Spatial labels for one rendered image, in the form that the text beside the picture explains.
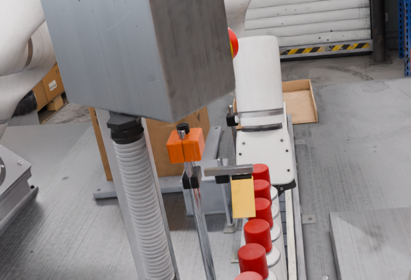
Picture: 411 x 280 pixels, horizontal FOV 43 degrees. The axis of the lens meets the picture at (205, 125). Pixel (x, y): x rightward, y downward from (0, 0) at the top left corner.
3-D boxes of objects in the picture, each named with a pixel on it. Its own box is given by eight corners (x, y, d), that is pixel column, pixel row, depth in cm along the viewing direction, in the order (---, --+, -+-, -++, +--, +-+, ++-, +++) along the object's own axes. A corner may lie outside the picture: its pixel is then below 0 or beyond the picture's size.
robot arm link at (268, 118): (233, 113, 91) (234, 130, 91) (284, 109, 89) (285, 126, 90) (236, 111, 99) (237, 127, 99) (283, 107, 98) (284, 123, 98)
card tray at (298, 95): (317, 122, 156) (316, 109, 154) (231, 130, 160) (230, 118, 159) (311, 89, 183) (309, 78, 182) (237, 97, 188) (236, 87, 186)
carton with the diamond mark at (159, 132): (196, 175, 132) (177, 73, 122) (106, 181, 137) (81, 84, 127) (210, 128, 160) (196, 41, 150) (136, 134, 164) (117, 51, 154)
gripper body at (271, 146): (231, 125, 91) (236, 188, 92) (290, 120, 90) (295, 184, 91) (234, 123, 99) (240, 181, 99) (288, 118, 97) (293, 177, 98)
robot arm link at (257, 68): (229, 112, 98) (248, 112, 89) (222, 41, 97) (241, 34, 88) (269, 107, 100) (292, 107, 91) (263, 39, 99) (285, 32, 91)
